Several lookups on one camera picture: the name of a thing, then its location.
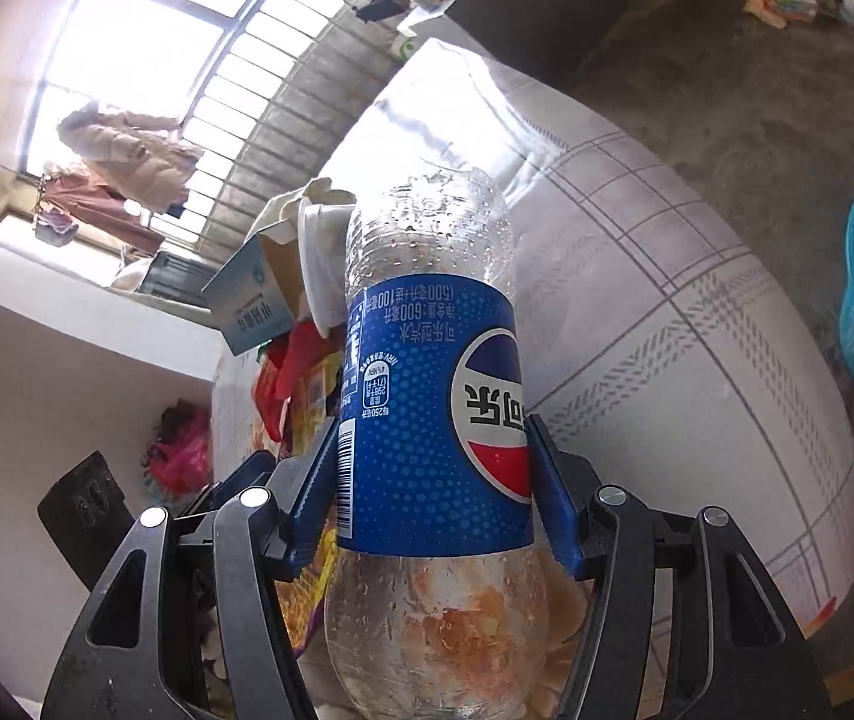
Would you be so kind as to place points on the red snack wrapper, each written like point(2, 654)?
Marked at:
point(299, 352)

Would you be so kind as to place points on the dark grey bin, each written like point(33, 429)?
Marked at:
point(172, 277)

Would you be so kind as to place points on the pink hanging garment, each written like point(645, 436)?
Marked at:
point(97, 202)

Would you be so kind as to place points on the floral plaid tablecloth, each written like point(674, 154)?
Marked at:
point(659, 315)

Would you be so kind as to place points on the pink plastic bag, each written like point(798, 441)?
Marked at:
point(179, 457)

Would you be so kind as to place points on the black flat item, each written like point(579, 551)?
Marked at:
point(382, 6)

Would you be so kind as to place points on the dark cabinet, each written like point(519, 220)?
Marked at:
point(547, 7)

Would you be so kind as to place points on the clear bottle with blue label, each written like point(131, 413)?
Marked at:
point(427, 427)

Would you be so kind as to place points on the beige hanging jacket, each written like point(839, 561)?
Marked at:
point(134, 150)

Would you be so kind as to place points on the large window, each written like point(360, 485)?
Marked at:
point(142, 45)

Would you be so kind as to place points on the yellow snack wrapper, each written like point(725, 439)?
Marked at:
point(314, 394)

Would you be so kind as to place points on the metal window railing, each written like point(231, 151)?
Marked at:
point(299, 82)

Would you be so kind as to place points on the blue and white carton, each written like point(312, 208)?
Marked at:
point(247, 307)

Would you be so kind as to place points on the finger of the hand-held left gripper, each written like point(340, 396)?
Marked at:
point(236, 480)

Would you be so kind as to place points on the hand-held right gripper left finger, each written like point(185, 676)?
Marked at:
point(318, 487)

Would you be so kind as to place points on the white foam cup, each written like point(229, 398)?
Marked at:
point(318, 255)

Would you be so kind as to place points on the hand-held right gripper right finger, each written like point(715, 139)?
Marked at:
point(551, 495)

